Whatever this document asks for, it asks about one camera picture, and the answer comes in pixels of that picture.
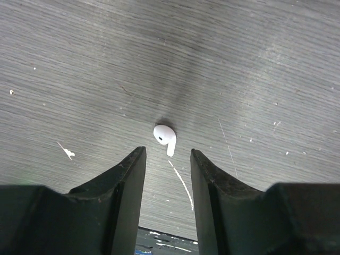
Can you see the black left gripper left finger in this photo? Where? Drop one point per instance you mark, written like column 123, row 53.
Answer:
column 100, row 216

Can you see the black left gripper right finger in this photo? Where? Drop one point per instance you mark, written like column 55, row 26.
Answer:
column 289, row 218

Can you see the white earbud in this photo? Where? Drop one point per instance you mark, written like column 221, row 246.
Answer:
column 166, row 136

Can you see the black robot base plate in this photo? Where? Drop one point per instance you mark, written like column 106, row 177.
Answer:
column 151, row 242

